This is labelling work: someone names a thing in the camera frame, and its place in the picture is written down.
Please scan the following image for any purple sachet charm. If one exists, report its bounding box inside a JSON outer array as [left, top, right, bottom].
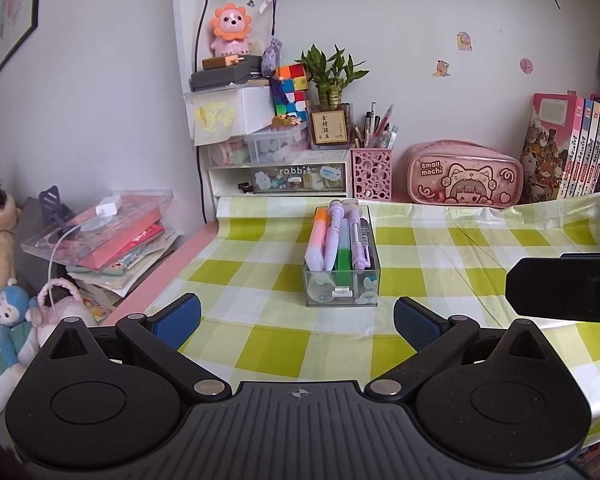
[[260, 0, 286, 111]]

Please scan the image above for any colourful puzzle cube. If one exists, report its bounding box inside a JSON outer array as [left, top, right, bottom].
[[272, 63, 312, 118]]

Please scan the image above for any white cable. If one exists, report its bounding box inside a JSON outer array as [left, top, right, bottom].
[[47, 215, 101, 321]]

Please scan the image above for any purple pen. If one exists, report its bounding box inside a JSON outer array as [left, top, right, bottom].
[[324, 200, 345, 273], [344, 199, 372, 273]]

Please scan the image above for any lucky bamboo plant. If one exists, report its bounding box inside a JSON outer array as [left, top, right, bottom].
[[300, 44, 370, 110]]

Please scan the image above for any black phone stand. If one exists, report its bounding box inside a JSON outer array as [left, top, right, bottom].
[[37, 185, 73, 226]]

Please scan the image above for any pink plush bag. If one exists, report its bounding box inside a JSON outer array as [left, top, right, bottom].
[[27, 277, 98, 348]]

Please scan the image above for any grey cabinet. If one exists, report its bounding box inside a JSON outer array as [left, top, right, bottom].
[[17, 197, 68, 296]]

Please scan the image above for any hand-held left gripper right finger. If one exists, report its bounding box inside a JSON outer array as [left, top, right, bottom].
[[365, 296, 556, 403]]

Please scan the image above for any white drawer organiser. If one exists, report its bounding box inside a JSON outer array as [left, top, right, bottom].
[[207, 152, 353, 198]]

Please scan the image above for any clear plastic box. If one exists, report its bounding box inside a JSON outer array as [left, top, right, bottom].
[[302, 204, 382, 308]]

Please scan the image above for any black marker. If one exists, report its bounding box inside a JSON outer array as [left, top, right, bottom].
[[358, 217, 378, 271]]

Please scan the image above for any black flat box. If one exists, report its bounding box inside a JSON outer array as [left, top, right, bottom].
[[190, 55, 266, 93]]

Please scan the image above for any green highlighter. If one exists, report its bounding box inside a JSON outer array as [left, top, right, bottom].
[[335, 217, 353, 272]]

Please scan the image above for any pink pencil case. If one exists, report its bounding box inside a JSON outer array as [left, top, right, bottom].
[[406, 139, 524, 209]]

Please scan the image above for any bunch of pens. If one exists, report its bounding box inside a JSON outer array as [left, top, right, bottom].
[[352, 101, 400, 151]]

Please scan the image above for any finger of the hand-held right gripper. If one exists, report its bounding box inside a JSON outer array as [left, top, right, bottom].
[[505, 253, 600, 323]]

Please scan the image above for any brown wooden box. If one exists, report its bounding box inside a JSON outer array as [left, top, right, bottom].
[[201, 52, 253, 71]]

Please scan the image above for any pink perforated pen holder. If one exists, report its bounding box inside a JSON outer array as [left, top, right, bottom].
[[350, 147, 395, 202]]

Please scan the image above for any glass vase with framed label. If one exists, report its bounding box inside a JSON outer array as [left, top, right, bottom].
[[306, 103, 354, 151]]

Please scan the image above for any clear lidded storage box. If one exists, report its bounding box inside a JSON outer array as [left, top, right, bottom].
[[205, 136, 251, 168], [244, 124, 311, 166]]

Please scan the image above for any stack of books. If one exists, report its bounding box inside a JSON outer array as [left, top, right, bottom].
[[65, 210, 183, 323]]

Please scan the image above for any orange highlighter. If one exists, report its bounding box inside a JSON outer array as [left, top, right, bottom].
[[305, 208, 329, 272]]

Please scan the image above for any pink lion toy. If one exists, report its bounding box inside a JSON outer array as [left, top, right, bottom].
[[209, 4, 253, 58]]

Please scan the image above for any blue monkey plush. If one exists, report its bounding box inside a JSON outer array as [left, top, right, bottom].
[[0, 277, 43, 376]]

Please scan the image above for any framed picture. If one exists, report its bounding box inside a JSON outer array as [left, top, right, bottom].
[[0, 0, 45, 76]]

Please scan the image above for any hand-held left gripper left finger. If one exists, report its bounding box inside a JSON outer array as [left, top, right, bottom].
[[40, 294, 233, 403]]

